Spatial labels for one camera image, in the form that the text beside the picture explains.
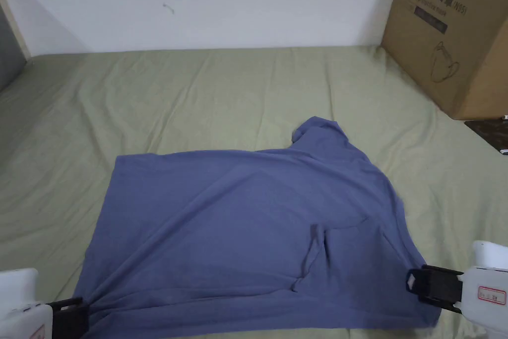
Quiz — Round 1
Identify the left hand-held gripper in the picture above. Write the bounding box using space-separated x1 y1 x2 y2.
0 267 91 339

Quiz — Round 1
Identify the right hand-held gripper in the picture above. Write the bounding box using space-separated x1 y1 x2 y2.
406 240 508 339

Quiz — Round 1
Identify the blue shirt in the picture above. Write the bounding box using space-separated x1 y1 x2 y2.
73 116 430 336

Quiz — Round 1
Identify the dark low table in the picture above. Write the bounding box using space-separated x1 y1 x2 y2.
463 115 508 155

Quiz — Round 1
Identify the bed with pale green sheet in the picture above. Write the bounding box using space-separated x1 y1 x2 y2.
0 44 508 339

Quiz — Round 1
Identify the brown cardboard carton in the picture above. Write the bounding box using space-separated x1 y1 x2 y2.
380 0 508 121

